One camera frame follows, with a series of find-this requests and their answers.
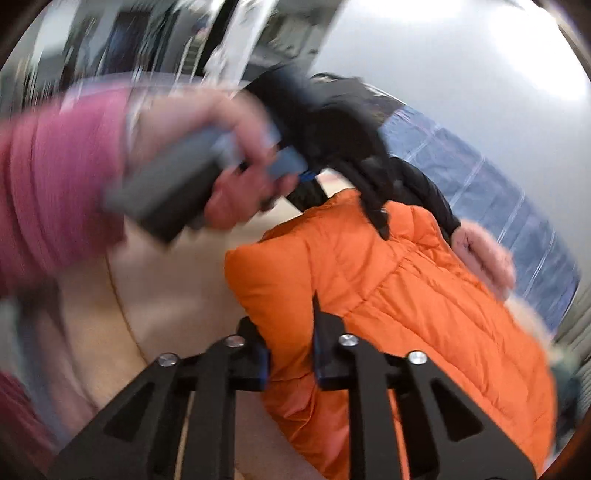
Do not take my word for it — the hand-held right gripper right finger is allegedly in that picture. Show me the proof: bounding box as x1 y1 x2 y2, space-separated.
311 294 537 480

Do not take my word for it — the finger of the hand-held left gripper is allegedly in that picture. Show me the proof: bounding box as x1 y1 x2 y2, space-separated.
332 154 394 241
285 176 327 214

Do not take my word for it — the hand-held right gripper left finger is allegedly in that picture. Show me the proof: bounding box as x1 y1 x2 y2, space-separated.
46 318 272 480

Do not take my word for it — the orange puffer jacket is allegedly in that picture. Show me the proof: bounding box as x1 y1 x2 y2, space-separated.
225 189 557 480

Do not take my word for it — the person's left hand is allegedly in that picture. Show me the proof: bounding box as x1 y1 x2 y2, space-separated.
124 90 302 232

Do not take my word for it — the black garment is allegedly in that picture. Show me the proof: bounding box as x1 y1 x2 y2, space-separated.
387 156 463 241

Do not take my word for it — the pale pink fluffy blanket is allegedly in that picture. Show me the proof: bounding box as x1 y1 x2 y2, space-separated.
59 194 326 480

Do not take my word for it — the blue plaid bed sheet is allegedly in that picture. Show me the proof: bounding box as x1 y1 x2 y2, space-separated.
379 106 581 325

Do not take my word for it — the cream fleece garment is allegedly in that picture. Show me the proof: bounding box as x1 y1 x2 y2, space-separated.
502 295 557 344

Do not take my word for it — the person's dark red clothing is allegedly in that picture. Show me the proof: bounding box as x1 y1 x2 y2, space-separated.
0 369 52 469

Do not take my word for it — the white pleated curtain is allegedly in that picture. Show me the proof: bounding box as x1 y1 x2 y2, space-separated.
553 311 591 363

